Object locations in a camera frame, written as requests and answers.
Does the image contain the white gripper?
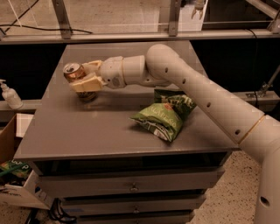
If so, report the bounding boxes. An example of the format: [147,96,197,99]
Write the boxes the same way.
[69,56,126,93]

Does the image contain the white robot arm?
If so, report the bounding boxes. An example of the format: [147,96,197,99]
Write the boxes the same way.
[71,44,280,224]

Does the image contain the green chip bag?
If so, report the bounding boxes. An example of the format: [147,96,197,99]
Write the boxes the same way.
[130,89,196,142]

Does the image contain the white pump bottle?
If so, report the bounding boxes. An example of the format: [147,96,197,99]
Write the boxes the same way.
[0,80,23,109]

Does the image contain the grey drawer cabinet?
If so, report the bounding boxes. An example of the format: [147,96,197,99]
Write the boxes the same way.
[15,43,237,224]

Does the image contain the cardboard box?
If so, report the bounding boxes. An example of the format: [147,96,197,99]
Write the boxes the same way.
[0,114,53,209]

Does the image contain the green packet in box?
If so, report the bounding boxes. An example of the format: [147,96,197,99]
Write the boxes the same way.
[0,159,32,179]

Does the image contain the black cable on ledge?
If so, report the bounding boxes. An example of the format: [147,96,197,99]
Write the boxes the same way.
[0,0,94,36]

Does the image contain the black floor cables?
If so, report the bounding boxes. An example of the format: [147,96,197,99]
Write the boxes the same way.
[24,198,78,224]

